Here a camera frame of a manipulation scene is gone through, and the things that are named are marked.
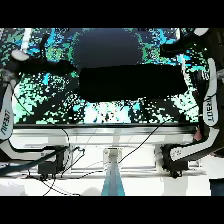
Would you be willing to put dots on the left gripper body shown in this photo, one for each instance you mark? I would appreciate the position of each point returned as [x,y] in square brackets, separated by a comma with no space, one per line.
[65,68]

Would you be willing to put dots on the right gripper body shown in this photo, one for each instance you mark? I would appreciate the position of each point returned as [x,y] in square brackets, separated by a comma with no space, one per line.
[170,50]

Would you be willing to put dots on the black garment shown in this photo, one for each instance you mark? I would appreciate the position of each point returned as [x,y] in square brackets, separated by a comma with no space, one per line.
[133,83]

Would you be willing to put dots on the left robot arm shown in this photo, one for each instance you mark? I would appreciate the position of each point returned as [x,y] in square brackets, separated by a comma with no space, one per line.
[6,116]

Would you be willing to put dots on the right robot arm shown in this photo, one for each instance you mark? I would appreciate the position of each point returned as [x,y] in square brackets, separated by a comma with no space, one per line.
[210,106]

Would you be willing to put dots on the heap of clothes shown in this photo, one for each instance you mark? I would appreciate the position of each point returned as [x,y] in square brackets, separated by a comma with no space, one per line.
[199,134]

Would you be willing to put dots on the silver frame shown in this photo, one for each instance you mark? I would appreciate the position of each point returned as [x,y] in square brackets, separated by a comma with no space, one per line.
[133,180]

